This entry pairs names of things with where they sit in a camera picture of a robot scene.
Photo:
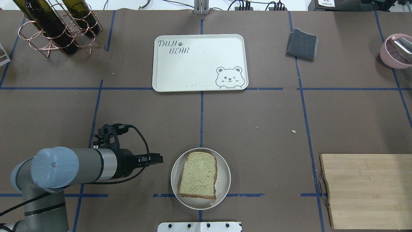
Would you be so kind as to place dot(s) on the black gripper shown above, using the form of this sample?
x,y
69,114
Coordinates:
x,y
125,162

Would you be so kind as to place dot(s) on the bread slice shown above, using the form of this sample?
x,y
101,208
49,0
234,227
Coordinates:
x,y
199,175

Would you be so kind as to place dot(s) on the white round plate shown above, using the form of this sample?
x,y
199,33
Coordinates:
x,y
222,184

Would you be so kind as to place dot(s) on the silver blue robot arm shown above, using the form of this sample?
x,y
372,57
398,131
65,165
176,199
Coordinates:
x,y
43,178

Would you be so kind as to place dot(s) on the white bear tray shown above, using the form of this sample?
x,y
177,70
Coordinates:
x,y
190,63

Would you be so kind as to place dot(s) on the dark green wine bottle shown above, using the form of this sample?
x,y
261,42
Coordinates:
x,y
47,23

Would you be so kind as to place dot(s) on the grey folded cloth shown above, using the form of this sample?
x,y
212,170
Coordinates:
x,y
302,44

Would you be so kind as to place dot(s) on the light wooden cutting board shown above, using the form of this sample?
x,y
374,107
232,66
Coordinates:
x,y
368,191

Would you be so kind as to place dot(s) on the black desktop box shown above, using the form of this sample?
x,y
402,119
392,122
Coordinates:
x,y
351,5

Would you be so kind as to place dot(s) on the pink bowl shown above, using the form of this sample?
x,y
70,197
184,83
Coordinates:
x,y
391,57

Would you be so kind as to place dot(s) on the silver metal scoop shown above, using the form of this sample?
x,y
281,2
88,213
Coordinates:
x,y
402,46

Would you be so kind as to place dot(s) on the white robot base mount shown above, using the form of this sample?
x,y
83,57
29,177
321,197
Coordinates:
x,y
200,227

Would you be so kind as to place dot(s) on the copper wire bottle rack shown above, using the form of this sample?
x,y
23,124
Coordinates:
x,y
27,30

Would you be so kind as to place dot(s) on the aluminium frame post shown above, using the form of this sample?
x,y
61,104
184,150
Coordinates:
x,y
201,7

